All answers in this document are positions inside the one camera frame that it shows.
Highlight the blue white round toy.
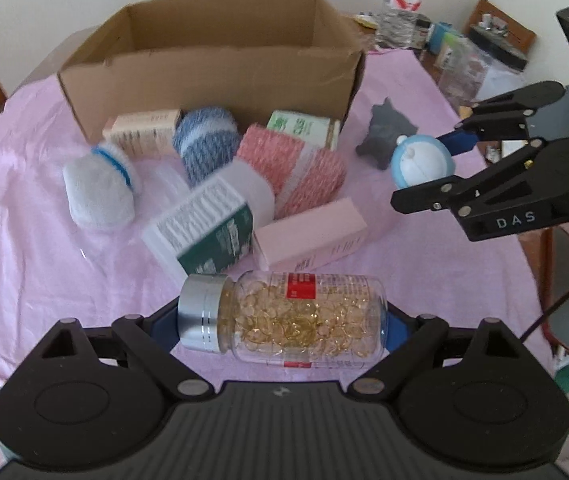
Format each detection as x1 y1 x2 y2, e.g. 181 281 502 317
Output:
390 134 456 188

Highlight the grey plush cat toy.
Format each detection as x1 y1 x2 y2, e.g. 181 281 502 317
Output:
355 98 418 170

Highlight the green white tissue pack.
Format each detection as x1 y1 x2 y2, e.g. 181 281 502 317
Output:
266 110 342 151

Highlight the clear capsule bottle silver cap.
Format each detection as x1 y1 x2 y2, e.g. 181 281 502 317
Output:
177 271 389 370

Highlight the green white medicine box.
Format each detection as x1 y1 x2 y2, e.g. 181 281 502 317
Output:
142 177 253 283

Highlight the white sock roll blue stripe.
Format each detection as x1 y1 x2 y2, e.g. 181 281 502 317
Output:
63 142 142 231

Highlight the pink knit sock roll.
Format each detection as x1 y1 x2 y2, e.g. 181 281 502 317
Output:
236 125 347 219

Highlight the pink rectangular box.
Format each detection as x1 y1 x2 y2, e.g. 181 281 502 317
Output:
253 198 368 272

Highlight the beige pink small box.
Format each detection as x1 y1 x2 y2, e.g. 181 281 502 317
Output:
102 110 181 158

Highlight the blue knit sock roll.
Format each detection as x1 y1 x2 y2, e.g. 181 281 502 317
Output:
173 106 241 188

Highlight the clear jar black lid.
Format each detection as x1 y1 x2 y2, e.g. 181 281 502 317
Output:
437 25 527 110

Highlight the green lid container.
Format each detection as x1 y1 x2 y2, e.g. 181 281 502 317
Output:
434 32 469 70

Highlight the wooden chair right side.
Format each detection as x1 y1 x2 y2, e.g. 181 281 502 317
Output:
463 0 536 54

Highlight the teal box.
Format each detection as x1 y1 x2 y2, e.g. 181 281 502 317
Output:
428 22 453 55

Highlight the small dark lid jar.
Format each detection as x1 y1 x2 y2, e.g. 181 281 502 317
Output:
411 14 432 51

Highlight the pink tablecloth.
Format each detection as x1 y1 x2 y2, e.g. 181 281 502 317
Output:
0 51 541 385

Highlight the clear plastic water bottle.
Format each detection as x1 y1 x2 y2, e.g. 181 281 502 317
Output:
376 0 422 49

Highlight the brown cardboard box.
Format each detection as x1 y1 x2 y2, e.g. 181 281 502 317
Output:
59 0 366 142

